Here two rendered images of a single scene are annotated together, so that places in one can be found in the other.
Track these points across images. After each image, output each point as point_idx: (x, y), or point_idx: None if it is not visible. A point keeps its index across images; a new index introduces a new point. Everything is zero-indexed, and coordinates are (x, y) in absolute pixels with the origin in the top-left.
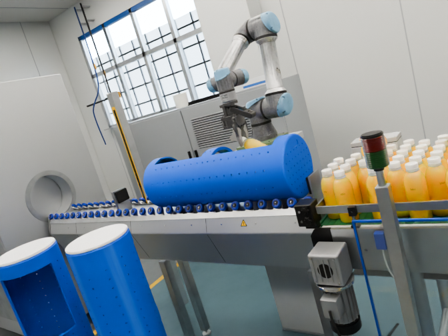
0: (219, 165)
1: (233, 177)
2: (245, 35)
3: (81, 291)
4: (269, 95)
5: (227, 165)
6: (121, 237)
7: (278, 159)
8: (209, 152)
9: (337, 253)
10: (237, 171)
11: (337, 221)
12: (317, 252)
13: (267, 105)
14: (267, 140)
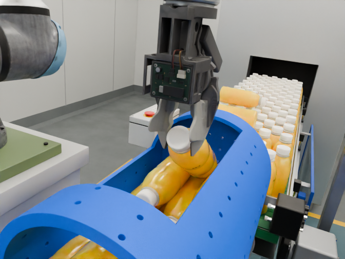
0: (230, 233)
1: (251, 243)
2: None
3: None
4: (34, 14)
5: (240, 216)
6: None
7: (267, 153)
8: (147, 221)
9: (329, 233)
10: (253, 216)
11: (270, 210)
12: (329, 247)
13: (27, 41)
14: (12, 144)
